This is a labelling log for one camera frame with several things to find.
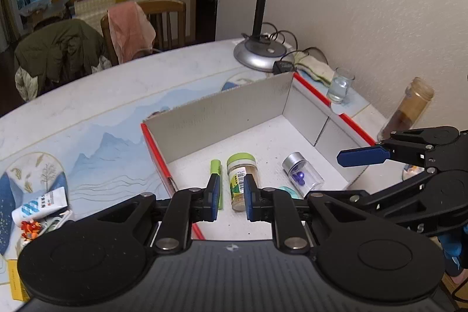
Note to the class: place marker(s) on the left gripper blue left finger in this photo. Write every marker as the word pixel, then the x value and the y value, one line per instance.
pixel 179 214

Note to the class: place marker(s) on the yellow small box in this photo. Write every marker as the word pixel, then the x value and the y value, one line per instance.
pixel 17 288

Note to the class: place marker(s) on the pink cloth on chair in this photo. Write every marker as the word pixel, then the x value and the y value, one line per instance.
pixel 130 31

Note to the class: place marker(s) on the folded green white cloth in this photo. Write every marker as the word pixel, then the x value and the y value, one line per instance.
pixel 317 70

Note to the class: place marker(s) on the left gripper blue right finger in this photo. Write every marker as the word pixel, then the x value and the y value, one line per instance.
pixel 277 207

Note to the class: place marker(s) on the green marker pen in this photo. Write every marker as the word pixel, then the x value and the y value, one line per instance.
pixel 216 170

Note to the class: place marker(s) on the red white cardboard box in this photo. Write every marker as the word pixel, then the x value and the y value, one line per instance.
pixel 269 119

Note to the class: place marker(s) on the teal round object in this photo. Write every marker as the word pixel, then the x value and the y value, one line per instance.
pixel 291 192

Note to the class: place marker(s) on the grey correction tape dispenser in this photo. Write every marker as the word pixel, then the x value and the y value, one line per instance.
pixel 52 223

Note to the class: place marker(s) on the wooden chair pink cloth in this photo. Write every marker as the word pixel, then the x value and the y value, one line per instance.
pixel 168 18

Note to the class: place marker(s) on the green jacket on chair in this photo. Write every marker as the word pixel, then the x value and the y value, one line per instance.
pixel 56 55

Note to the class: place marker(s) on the tall brown plastic bottle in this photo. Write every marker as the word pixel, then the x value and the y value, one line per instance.
pixel 418 95

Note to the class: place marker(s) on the clear jar silver lid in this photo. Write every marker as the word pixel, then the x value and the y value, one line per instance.
pixel 302 174

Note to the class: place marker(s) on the green lid spice jar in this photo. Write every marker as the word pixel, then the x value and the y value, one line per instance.
pixel 238 166

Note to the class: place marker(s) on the small clear glass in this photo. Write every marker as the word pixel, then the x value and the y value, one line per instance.
pixel 340 84

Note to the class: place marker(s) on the red orange toy figure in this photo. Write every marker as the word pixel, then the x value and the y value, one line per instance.
pixel 31 229

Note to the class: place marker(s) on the white blue tube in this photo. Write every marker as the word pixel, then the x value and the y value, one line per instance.
pixel 43 206

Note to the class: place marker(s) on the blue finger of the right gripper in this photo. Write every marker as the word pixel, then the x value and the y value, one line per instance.
pixel 364 156

